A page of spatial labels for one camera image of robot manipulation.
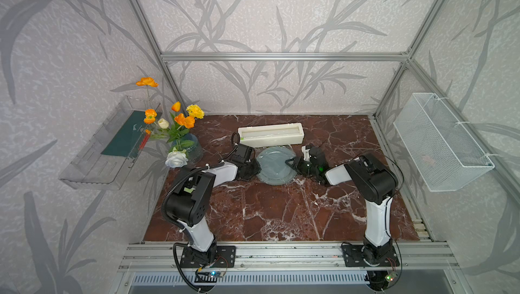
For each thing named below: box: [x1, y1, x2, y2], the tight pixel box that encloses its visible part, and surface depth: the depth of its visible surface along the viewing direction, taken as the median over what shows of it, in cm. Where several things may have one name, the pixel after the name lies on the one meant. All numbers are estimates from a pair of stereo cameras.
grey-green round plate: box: [256, 146, 298, 186], surface depth 99 cm
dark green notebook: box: [100, 110, 149, 158], surface depth 69 cm
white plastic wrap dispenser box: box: [238, 122, 305, 148], surface depth 106 cm
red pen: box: [138, 129, 151, 150], surface depth 69 cm
